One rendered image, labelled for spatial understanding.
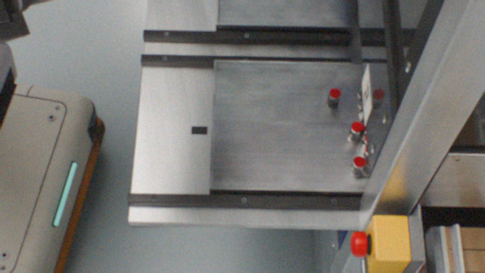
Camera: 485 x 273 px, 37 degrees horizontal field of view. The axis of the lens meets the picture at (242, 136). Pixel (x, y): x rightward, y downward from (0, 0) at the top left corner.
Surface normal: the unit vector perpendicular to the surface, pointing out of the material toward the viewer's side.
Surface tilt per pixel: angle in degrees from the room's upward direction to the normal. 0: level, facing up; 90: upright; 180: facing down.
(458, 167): 90
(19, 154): 0
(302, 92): 0
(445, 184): 90
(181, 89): 0
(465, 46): 90
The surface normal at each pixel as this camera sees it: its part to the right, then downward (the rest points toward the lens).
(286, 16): 0.01, -0.45
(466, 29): -0.02, 0.89
